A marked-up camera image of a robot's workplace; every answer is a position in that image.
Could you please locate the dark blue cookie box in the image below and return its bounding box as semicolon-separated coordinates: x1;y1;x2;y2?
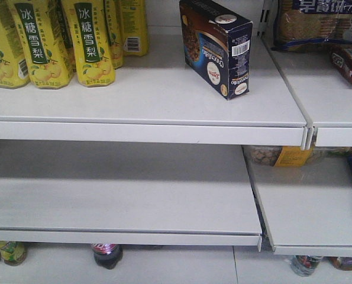
179;1;253;100

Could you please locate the white store shelving unit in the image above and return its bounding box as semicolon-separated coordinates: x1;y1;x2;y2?
0;1;352;256

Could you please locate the yellow labelled biscuit tub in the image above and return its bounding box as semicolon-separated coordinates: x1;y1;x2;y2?
243;146;349;167

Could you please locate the yellow pear drink bottle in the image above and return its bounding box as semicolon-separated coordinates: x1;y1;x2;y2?
0;1;30;89
7;1;73;89
119;0;149;56
104;0;124;69
62;0;115;87

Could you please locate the dark cola bottle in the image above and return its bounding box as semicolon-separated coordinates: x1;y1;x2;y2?
91;243;123;270

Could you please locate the clear breakfast biscuit bag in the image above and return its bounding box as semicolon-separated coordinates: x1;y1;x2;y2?
273;0;352;52

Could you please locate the clear bottle red label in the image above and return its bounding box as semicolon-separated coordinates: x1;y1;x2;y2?
290;255;324;277

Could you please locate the green tea bottle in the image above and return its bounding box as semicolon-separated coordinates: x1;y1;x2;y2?
0;241;27;266

